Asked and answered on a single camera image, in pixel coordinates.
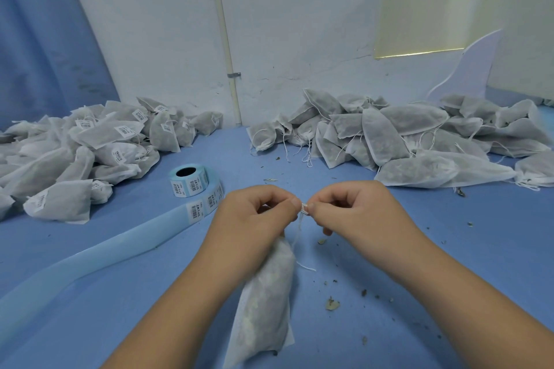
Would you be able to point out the person's left hand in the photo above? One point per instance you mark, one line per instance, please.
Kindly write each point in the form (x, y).
(247, 230)

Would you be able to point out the person's right hand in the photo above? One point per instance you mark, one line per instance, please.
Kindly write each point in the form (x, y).
(368, 222)

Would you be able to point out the blue label roll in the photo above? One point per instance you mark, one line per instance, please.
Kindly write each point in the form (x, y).
(188, 183)

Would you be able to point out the white sachet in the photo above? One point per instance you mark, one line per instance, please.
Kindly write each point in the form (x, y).
(264, 308)

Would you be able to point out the pile of unlabelled herb bags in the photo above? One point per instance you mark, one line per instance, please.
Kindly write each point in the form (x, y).
(398, 135)

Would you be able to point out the pile of labelled herb bags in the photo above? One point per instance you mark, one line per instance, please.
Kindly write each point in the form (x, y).
(86, 157)

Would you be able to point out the person's right forearm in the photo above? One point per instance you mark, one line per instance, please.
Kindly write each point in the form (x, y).
(485, 312)

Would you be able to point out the person's left forearm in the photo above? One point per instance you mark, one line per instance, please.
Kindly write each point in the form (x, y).
(160, 325)

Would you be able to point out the dried herb crumb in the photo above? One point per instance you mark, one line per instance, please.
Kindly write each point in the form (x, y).
(332, 303)

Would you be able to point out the grey pipe clamp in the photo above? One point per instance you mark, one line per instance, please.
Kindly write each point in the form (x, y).
(234, 75)

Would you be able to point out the white curved board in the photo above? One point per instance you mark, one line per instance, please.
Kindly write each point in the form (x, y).
(467, 70)

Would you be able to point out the large beige panel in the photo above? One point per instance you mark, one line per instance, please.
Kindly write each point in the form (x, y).
(524, 23)

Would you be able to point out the blue curtain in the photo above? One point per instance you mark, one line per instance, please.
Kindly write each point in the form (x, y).
(43, 31)

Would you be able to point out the white wall pipe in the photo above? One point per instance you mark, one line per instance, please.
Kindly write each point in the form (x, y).
(223, 27)

